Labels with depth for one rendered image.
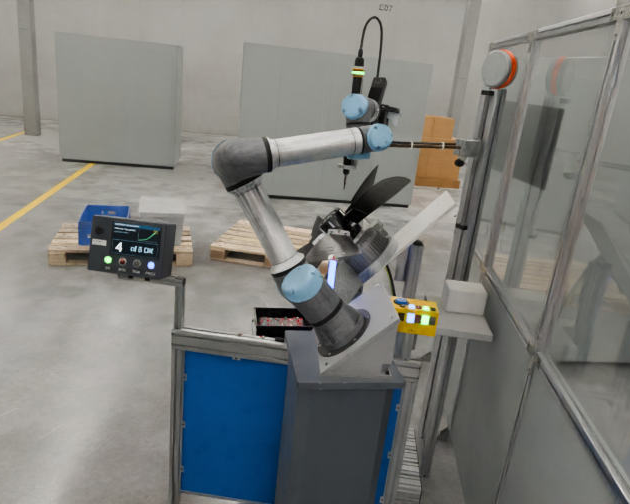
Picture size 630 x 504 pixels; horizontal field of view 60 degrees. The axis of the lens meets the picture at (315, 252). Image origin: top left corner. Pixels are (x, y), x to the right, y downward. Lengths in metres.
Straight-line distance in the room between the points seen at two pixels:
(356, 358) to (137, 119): 8.13
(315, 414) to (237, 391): 0.60
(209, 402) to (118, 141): 7.61
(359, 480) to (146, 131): 8.12
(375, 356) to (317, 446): 0.31
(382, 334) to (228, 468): 1.06
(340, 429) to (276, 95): 6.40
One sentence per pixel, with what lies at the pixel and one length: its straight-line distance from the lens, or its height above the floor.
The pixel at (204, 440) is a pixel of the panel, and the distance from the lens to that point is 2.29.
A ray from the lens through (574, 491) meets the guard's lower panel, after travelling 1.68.
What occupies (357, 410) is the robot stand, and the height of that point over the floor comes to 0.90.
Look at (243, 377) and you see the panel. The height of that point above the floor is 0.69.
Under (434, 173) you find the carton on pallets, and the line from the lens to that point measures 10.41.
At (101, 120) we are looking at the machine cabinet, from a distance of 9.50.
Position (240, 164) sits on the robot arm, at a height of 1.54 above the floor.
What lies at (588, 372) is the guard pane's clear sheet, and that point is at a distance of 1.65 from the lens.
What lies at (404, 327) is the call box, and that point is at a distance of 1.89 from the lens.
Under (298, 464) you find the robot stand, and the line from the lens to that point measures 1.70.
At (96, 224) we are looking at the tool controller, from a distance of 1.99.
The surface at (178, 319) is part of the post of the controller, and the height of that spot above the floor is 0.90.
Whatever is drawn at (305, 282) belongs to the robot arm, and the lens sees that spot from 1.50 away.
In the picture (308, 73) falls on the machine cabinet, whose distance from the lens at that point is 7.70.
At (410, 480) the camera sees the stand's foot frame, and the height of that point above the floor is 0.08.
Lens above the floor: 1.79
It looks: 18 degrees down
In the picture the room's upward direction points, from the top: 6 degrees clockwise
